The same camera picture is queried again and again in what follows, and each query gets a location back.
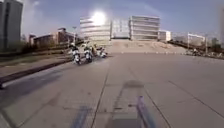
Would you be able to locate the white scooter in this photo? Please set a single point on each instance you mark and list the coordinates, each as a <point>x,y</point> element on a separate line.
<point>88,54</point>
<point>76,55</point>
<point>101,52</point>

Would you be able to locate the grey concrete slab pavement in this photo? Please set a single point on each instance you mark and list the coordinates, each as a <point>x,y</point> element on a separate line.
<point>140,73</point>

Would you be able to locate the wide pale stairs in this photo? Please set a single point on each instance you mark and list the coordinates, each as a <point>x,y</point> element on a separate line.
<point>143,46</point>

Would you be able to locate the large pale layered building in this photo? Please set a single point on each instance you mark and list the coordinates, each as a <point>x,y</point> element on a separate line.
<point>143,28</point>

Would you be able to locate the robot's own part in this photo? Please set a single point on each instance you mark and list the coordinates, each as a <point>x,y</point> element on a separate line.
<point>144,113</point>

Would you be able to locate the small pale building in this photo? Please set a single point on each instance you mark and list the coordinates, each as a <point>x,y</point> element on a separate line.
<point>164,35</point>

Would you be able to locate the low brown building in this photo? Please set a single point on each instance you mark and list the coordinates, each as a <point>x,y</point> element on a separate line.
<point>53,38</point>

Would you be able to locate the raised paved strip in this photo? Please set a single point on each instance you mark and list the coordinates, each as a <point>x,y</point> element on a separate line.
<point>26,65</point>

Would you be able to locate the row of parked bicycles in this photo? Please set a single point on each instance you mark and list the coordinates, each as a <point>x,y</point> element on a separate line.
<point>203,53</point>

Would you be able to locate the tall grey building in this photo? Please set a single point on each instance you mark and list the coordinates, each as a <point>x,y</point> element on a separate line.
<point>10,23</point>

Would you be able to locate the dark low kerb wall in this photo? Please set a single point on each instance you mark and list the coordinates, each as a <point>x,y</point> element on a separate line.
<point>30,70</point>

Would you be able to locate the white frame structure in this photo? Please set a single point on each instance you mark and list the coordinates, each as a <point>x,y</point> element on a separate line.
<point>196,39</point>

